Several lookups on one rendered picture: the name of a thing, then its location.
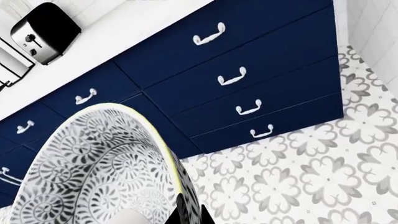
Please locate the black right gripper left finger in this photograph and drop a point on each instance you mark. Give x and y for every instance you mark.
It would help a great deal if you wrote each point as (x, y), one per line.
(178, 214)

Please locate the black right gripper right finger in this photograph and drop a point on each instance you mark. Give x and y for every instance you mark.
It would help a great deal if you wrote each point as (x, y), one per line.
(205, 218)

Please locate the black white patterned bowl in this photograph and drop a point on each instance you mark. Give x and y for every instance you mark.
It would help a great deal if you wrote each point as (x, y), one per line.
(93, 158)

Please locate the navy blue kitchen cabinet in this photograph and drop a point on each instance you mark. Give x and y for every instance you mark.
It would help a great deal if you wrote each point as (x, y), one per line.
(168, 137)

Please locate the navy blue drawer front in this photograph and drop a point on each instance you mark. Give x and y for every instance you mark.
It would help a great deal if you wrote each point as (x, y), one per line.
(248, 25)
(295, 93)
(280, 56)
(109, 81)
(18, 114)
(304, 121)

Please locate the black and silver toaster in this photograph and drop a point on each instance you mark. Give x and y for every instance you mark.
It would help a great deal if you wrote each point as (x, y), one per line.
(46, 30)

